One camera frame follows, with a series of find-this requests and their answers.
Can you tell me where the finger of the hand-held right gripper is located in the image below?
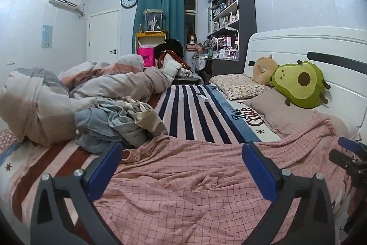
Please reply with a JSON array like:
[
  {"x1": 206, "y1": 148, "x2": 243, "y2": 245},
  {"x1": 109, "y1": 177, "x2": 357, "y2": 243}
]
[
  {"x1": 338, "y1": 136, "x2": 367, "y2": 152},
  {"x1": 328, "y1": 149, "x2": 367, "y2": 191}
]

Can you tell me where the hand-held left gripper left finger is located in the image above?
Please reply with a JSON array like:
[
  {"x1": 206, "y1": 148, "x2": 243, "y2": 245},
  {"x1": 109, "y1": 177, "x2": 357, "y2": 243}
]
[{"x1": 30, "y1": 142, "x2": 124, "y2": 245}]

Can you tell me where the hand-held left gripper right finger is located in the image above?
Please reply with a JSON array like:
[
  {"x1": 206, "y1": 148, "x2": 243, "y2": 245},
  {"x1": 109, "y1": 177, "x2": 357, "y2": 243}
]
[{"x1": 242, "y1": 142, "x2": 336, "y2": 245}]

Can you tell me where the pink checked blanket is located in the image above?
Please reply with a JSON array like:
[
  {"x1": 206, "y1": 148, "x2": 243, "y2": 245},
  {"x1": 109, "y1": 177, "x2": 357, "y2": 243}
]
[{"x1": 92, "y1": 110, "x2": 360, "y2": 245}]

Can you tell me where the grey-blue clothes pile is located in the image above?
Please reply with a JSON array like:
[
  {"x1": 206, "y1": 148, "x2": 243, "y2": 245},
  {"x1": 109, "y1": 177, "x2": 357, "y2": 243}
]
[{"x1": 74, "y1": 96, "x2": 170, "y2": 154}]

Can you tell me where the pink pillow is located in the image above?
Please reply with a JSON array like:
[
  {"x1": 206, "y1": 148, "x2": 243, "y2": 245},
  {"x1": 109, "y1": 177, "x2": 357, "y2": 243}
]
[{"x1": 244, "y1": 87, "x2": 359, "y2": 142}]

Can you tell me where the green avocado plush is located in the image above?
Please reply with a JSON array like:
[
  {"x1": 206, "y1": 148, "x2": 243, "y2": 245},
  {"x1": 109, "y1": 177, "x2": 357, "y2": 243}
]
[{"x1": 271, "y1": 60, "x2": 331, "y2": 109}]

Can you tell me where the floral pillow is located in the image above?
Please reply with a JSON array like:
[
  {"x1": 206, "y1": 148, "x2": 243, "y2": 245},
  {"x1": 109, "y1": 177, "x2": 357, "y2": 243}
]
[{"x1": 209, "y1": 73, "x2": 273, "y2": 100}]

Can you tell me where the pink and grey duvet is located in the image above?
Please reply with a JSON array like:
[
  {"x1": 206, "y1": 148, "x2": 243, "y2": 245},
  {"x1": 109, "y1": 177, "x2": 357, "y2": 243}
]
[{"x1": 0, "y1": 54, "x2": 176, "y2": 148}]

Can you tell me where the striped bed blanket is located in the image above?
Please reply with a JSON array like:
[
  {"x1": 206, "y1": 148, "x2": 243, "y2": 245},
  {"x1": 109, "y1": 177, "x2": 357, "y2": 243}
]
[{"x1": 0, "y1": 84, "x2": 283, "y2": 222}]

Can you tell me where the brown plush toy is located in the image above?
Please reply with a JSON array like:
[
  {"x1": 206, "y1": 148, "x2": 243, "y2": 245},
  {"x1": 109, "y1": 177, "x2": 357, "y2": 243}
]
[{"x1": 253, "y1": 55, "x2": 280, "y2": 84}]

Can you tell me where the dark bench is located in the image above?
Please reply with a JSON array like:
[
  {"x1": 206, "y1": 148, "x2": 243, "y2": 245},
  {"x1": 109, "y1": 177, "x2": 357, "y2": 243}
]
[{"x1": 174, "y1": 76, "x2": 202, "y2": 85}]

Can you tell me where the white bed headboard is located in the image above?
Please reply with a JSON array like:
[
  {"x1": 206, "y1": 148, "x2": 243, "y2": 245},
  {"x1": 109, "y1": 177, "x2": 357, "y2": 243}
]
[{"x1": 244, "y1": 26, "x2": 367, "y2": 145}]

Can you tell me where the pink shopping bag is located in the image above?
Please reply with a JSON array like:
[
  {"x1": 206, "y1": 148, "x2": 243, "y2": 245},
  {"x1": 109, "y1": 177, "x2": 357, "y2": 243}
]
[{"x1": 136, "y1": 47, "x2": 156, "y2": 68}]

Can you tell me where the pile of clothes on chair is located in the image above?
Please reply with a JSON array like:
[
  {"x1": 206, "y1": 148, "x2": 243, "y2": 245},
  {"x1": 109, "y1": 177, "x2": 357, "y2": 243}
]
[{"x1": 156, "y1": 51, "x2": 193, "y2": 81}]

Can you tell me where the cluttered desk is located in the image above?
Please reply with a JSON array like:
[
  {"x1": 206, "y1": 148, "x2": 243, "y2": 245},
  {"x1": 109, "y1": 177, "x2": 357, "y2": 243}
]
[{"x1": 186, "y1": 35, "x2": 241, "y2": 62}]

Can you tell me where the white door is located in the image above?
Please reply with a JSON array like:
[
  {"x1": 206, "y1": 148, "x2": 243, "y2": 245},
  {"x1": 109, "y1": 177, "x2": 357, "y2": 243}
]
[{"x1": 87, "y1": 10, "x2": 120, "y2": 63}]

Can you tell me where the black clothes heap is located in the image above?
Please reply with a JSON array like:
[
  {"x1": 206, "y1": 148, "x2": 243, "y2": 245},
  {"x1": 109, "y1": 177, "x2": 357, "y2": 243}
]
[{"x1": 155, "y1": 39, "x2": 184, "y2": 59}]

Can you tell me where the yellow storage shelf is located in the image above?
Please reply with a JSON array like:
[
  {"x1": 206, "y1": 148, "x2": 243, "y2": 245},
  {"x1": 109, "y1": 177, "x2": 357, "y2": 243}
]
[{"x1": 135, "y1": 31, "x2": 167, "y2": 55}]

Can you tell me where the glass display case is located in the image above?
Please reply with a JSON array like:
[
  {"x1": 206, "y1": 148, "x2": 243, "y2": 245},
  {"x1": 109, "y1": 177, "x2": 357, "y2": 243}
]
[{"x1": 142, "y1": 9, "x2": 164, "y2": 32}]

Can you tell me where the dark bookshelf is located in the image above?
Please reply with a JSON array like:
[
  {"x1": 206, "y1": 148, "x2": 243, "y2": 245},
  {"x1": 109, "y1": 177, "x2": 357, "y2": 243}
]
[{"x1": 208, "y1": 0, "x2": 256, "y2": 79}]

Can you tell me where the teal curtain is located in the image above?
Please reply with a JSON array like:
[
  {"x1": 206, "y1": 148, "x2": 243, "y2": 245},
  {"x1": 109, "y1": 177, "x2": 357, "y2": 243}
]
[{"x1": 133, "y1": 0, "x2": 186, "y2": 55}]

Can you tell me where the window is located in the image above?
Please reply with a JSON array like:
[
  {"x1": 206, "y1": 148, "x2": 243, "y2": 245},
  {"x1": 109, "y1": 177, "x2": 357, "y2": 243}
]
[{"x1": 184, "y1": 0, "x2": 198, "y2": 34}]

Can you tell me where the light blue wall poster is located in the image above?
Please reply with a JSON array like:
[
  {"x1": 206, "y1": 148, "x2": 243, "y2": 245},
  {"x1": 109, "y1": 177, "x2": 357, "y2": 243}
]
[{"x1": 42, "y1": 25, "x2": 54, "y2": 49}]

